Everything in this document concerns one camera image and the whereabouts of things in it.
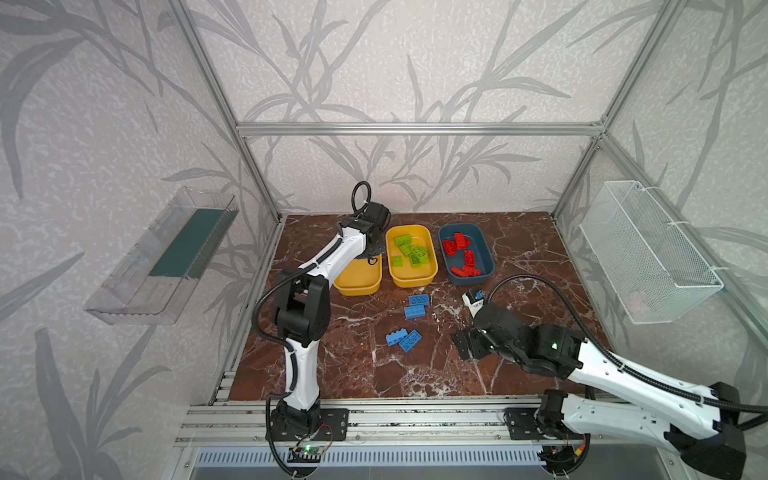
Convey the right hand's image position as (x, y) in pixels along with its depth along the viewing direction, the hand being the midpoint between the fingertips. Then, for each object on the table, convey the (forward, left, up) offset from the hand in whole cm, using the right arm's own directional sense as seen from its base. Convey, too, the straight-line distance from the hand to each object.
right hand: (464, 320), depth 74 cm
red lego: (+37, -6, -14) cm, 40 cm away
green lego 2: (+34, +15, -15) cm, 41 cm away
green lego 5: (+30, +11, -15) cm, 35 cm away
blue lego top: (+14, +11, -15) cm, 23 cm away
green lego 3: (+38, +15, -14) cm, 43 cm away
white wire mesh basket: (+4, -39, +16) cm, 43 cm away
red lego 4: (+25, -8, -16) cm, 31 cm away
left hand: (+29, +25, -4) cm, 39 cm away
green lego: (+29, +17, -16) cm, 37 cm away
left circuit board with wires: (-25, +38, -16) cm, 48 cm away
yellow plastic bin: (+21, +30, -13) cm, 39 cm away
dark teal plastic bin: (+36, -13, -15) cm, 41 cm away
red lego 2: (+30, -8, -15) cm, 35 cm away
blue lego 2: (+1, +18, -15) cm, 23 cm away
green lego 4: (+29, +9, -13) cm, 33 cm away
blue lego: (+10, +12, -16) cm, 23 cm away
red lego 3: (+35, -1, -15) cm, 38 cm away
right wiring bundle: (-27, -24, -18) cm, 40 cm away
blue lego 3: (+1, +13, -16) cm, 20 cm away
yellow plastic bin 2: (+22, +14, -14) cm, 30 cm away
